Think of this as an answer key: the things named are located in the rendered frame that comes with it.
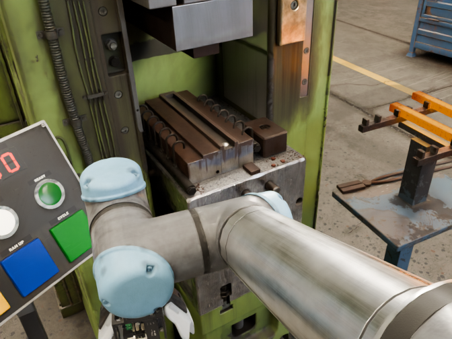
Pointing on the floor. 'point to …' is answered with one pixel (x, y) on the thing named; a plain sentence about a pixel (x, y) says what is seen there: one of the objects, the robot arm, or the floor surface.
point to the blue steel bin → (432, 28)
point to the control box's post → (31, 323)
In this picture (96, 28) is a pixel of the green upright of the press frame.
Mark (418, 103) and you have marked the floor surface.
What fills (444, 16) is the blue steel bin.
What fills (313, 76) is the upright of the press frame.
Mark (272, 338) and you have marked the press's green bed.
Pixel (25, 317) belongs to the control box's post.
